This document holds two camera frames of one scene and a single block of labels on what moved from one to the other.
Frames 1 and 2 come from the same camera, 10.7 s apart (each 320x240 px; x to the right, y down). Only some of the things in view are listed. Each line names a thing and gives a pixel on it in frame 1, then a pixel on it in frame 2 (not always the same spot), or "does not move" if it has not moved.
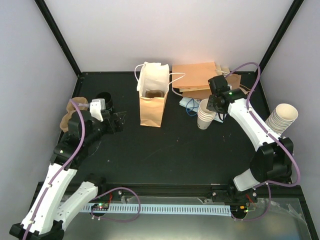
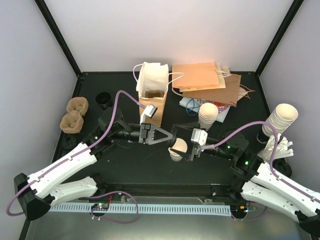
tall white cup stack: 282,118 does not move
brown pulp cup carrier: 154,93 does not move
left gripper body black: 111,128 -> 144,133
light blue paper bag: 190,103 does not move
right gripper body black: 213,106 -> 196,151
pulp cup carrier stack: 81,104 does not move
